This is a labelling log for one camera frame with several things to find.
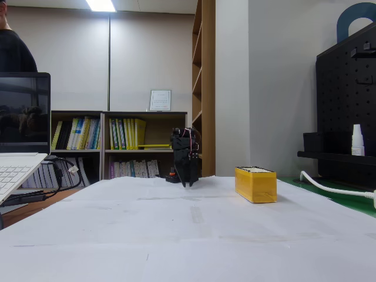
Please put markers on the low wooden bookshelf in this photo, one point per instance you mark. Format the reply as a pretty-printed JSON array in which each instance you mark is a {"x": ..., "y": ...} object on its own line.
[
  {"x": 76, "y": 152},
  {"x": 158, "y": 123}
]

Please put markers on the black box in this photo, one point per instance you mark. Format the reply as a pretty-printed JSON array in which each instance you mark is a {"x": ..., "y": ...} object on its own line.
[{"x": 326, "y": 142}]

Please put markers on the white laptop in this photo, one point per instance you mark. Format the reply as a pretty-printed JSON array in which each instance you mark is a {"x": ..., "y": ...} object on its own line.
[{"x": 17, "y": 117}]

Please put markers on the small white bottle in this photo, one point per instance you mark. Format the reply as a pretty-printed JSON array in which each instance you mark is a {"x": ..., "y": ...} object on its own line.
[{"x": 358, "y": 144}]

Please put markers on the blue arch shape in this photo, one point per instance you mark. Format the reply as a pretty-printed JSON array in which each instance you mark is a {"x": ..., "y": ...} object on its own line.
[{"x": 342, "y": 23}]

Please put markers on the black pegboard organiser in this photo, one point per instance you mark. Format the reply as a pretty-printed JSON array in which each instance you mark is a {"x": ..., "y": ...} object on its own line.
[{"x": 343, "y": 102}]

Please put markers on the person in dark shirt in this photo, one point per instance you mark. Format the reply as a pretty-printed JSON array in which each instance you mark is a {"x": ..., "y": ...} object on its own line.
[{"x": 14, "y": 53}]

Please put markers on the black pegboard hook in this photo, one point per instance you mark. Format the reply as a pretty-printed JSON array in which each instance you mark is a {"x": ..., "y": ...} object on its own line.
[{"x": 362, "y": 50}]

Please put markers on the tall wooden shelf unit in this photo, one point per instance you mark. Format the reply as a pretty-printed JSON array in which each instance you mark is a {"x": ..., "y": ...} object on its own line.
[{"x": 207, "y": 73}]

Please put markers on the framed white certificate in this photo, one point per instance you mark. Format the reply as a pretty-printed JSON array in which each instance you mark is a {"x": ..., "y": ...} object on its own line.
[{"x": 160, "y": 100}]

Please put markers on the thin yellow book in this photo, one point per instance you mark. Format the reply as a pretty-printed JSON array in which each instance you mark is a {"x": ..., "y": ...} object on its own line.
[{"x": 56, "y": 135}]

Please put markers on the orange black table clamp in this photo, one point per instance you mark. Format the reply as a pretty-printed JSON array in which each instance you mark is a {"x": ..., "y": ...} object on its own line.
[{"x": 171, "y": 177}]

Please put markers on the yellow rectangular box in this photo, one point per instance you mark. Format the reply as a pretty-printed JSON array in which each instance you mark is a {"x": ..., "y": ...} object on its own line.
[{"x": 261, "y": 188}]

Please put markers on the flat yellow folder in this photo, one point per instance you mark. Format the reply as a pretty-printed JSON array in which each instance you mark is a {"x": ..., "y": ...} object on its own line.
[{"x": 155, "y": 146}]

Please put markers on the black usb dongle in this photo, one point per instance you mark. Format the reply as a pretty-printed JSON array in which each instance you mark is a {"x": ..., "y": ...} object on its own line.
[{"x": 26, "y": 198}]

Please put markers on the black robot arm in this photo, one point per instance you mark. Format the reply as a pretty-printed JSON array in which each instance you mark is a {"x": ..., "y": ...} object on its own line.
[{"x": 182, "y": 138}]

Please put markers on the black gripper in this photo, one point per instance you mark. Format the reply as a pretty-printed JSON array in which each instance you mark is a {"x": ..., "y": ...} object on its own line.
[{"x": 184, "y": 159}]

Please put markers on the white taped paper cover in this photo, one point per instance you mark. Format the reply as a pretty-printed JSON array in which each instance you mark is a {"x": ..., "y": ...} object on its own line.
[{"x": 176, "y": 235}]

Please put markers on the ceiling light panel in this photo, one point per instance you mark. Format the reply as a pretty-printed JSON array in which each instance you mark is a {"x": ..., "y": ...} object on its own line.
[{"x": 101, "y": 5}]

